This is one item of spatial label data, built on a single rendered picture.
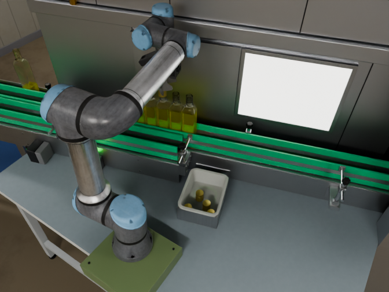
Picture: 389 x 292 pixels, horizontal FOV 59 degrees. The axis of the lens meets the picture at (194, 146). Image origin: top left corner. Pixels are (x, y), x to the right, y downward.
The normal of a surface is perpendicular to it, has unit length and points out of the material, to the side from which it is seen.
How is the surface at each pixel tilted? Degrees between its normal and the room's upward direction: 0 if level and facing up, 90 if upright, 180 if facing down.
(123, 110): 50
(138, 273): 4
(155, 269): 4
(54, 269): 0
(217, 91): 90
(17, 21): 90
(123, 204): 9
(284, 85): 90
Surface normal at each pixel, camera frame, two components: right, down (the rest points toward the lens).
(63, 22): -0.28, 0.68
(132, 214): 0.17, -0.69
